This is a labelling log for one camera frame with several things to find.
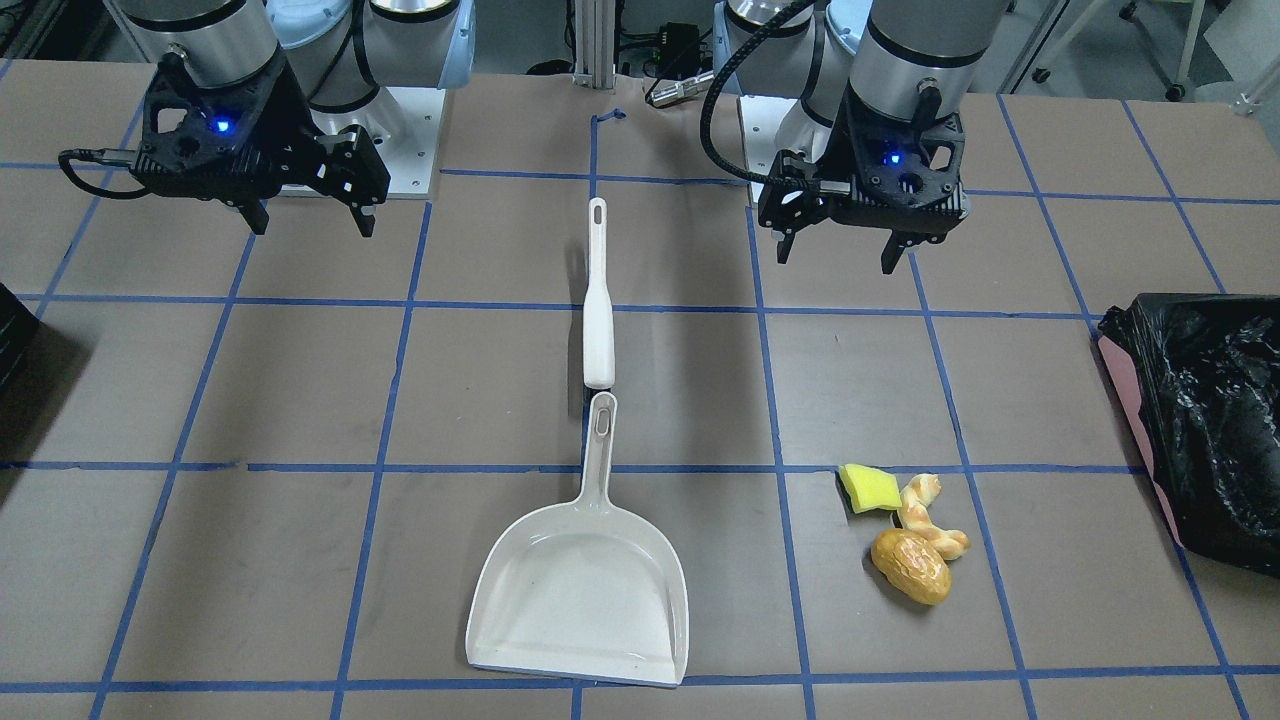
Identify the twisted bread piece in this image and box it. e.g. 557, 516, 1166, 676
897, 473, 972, 561

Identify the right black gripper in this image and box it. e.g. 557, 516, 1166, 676
131, 50, 390, 238

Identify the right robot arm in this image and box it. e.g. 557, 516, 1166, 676
76, 1, 476, 237

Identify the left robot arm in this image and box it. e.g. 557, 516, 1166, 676
699, 1, 1005, 274

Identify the yellow green sponge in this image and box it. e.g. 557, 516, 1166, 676
837, 462, 902, 514

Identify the aluminium frame post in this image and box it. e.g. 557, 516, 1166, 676
572, 0, 617, 92

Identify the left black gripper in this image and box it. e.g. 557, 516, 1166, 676
756, 85, 970, 275

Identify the black braided cable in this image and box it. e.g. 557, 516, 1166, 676
699, 0, 817, 187

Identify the white dustpan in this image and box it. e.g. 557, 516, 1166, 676
463, 392, 690, 688

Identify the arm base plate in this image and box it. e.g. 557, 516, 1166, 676
310, 87, 451, 199
739, 88, 844, 174

